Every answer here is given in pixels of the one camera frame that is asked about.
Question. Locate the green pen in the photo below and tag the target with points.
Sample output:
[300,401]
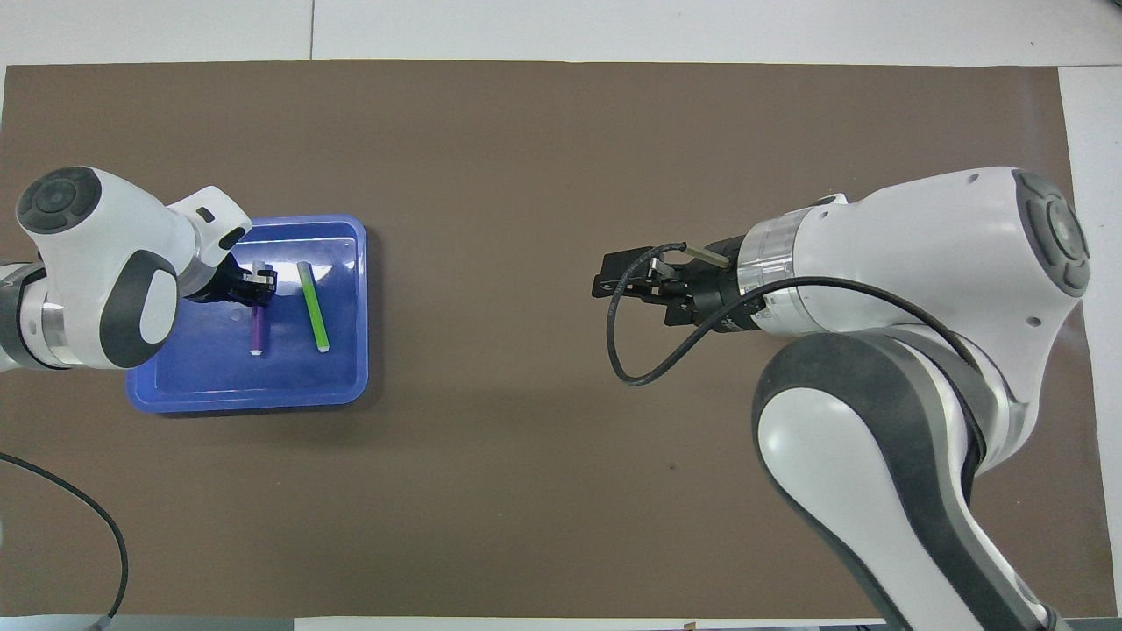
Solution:
[314,307]

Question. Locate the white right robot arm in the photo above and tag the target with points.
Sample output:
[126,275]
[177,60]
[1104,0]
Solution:
[920,263]

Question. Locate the blue plastic tray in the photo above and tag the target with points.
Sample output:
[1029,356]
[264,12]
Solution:
[289,386]

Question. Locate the brown table mat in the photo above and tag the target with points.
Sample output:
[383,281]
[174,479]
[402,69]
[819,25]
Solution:
[526,482]

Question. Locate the purple pen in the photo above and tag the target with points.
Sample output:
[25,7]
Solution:
[259,333]

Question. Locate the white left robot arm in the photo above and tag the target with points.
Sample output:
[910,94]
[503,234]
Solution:
[88,263]

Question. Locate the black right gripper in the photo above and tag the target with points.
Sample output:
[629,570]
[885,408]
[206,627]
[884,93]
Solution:
[719,289]

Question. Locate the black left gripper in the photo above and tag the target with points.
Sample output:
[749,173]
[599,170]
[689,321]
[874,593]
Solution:
[219,285]

